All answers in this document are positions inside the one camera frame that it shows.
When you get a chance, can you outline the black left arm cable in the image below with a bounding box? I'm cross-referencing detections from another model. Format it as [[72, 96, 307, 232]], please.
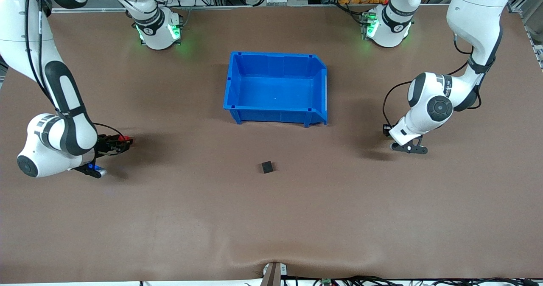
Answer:
[[382, 34, 484, 127]]

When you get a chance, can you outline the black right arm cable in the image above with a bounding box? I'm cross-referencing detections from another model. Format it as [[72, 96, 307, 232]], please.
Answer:
[[23, 0, 127, 142]]

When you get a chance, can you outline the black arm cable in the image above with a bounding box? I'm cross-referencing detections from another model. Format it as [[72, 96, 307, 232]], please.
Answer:
[[23, 0, 127, 142], [382, 34, 484, 127]]

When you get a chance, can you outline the brown table edge clamp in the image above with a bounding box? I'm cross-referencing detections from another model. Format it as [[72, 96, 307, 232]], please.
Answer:
[[262, 261, 288, 286]]

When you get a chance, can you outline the blue plastic storage bin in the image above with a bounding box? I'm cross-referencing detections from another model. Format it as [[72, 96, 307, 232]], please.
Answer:
[[223, 51, 328, 128]]

